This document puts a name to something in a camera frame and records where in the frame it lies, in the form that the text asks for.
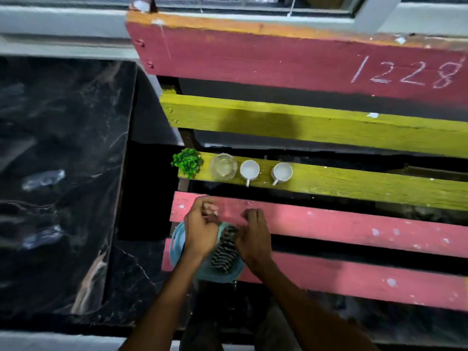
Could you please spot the person's right hand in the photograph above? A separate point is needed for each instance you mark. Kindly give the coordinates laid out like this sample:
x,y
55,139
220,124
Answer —
x,y
255,241

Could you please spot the person's left hand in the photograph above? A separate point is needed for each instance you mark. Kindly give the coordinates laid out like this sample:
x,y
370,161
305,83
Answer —
x,y
199,230

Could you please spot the person's left fingers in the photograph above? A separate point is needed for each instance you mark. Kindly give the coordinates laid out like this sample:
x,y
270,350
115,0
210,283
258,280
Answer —
x,y
210,209

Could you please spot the person's right fingers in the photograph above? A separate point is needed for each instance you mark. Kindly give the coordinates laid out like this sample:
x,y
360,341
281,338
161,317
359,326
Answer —
x,y
254,216

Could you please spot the black white striped cloth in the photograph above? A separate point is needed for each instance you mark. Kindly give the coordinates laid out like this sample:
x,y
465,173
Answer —
x,y
223,252

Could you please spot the person's right forearm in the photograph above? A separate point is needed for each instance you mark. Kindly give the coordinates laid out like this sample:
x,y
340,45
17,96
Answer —
x,y
303,314

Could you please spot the person's left forearm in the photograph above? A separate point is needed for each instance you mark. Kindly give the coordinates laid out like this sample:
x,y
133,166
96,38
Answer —
x,y
166,303

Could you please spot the white ceramic cup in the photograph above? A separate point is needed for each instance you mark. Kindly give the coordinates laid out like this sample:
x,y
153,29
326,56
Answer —
x,y
249,170
282,173

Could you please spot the small green artificial plant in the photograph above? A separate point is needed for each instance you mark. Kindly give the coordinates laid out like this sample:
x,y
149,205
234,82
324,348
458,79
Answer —
x,y
187,162

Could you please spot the blue plastic bowl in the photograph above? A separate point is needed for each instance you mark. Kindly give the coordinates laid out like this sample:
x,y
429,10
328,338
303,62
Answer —
x,y
208,270

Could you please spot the black marble slab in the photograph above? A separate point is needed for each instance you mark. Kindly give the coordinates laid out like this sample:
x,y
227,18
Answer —
x,y
62,171

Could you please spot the red and yellow wooden bench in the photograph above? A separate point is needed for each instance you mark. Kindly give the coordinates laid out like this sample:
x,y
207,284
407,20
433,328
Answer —
x,y
292,62

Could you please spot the grey window frame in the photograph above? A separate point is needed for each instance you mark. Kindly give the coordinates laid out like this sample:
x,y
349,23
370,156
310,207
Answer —
x,y
226,7

